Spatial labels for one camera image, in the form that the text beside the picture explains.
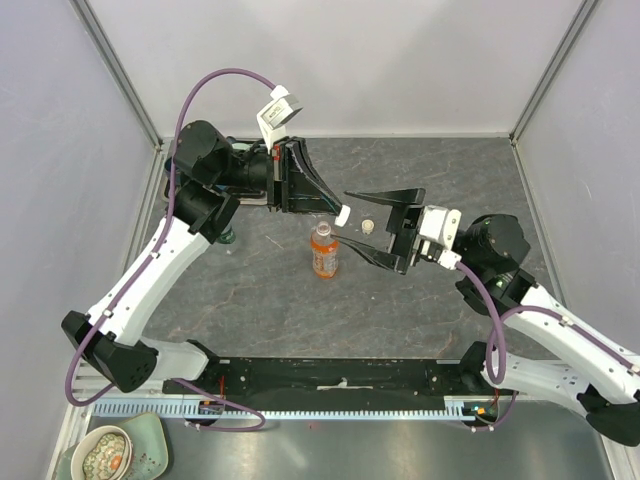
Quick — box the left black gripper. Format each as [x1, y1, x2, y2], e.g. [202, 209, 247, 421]
[216, 136, 347, 217]

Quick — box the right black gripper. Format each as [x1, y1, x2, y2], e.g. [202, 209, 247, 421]
[332, 184, 479, 274]

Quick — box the clear green-label water bottle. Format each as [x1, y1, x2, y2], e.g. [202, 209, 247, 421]
[217, 225, 236, 245]

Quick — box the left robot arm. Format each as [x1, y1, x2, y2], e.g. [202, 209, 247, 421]
[61, 120, 350, 393]

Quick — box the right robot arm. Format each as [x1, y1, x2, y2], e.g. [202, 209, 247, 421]
[340, 188, 639, 447]

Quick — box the white ribbed bottle cap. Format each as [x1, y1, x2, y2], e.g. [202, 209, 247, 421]
[361, 219, 375, 235]

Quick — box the orange drink bottle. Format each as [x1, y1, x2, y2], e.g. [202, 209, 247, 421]
[310, 221, 339, 279]

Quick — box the steel tray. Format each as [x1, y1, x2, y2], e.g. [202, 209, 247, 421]
[160, 136, 267, 205]

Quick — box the green square plate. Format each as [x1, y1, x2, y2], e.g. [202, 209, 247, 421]
[50, 413, 170, 479]

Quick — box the patterned ceramic bowl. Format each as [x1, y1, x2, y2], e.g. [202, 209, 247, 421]
[70, 425, 133, 480]

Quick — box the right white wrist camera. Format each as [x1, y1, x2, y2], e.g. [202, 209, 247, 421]
[418, 205, 461, 270]

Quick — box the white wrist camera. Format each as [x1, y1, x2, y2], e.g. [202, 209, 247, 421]
[256, 85, 303, 152]
[418, 205, 461, 270]

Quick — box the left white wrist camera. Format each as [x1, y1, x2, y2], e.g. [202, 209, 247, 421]
[256, 85, 303, 152]

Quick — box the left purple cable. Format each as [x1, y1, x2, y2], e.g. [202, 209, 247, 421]
[65, 68, 281, 432]

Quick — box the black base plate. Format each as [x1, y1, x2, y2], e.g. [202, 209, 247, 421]
[192, 357, 495, 409]

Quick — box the right aluminium frame post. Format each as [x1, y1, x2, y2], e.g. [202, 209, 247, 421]
[509, 0, 600, 147]

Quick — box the aluminium frame post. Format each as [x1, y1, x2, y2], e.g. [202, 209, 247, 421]
[69, 0, 164, 149]
[509, 0, 600, 147]

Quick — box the left aluminium frame post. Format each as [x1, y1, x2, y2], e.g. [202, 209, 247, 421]
[69, 0, 164, 149]

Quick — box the slotted cable duct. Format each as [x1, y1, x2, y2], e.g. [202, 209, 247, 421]
[92, 397, 501, 421]

